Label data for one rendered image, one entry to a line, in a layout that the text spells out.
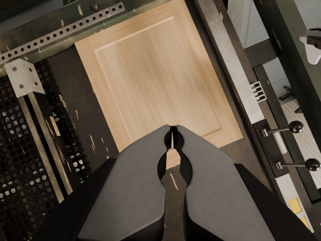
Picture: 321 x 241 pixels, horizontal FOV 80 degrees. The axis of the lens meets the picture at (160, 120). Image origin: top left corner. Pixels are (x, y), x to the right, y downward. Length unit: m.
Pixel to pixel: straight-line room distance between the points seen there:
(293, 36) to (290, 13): 0.08
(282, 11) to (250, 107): 0.35
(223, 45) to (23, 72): 0.70
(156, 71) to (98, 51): 0.23
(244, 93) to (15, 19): 1.60
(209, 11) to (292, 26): 0.29
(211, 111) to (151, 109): 0.22
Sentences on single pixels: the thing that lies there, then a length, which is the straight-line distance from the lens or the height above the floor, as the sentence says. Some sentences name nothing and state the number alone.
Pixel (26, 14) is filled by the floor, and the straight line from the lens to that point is 1.80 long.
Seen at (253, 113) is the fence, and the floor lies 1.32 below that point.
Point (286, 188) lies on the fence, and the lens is 0.83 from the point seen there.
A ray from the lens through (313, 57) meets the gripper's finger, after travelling 0.49.
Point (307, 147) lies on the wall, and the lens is 4.14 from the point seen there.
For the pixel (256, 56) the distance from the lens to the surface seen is 0.88.
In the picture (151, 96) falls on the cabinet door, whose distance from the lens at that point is 0.72.
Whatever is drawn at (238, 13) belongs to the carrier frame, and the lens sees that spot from 1.16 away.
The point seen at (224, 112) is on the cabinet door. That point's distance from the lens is 0.74.
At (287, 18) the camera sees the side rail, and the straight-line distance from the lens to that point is 0.87.
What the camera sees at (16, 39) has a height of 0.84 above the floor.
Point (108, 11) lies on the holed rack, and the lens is 0.80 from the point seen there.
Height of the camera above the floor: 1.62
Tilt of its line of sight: 34 degrees down
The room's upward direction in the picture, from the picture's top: 158 degrees clockwise
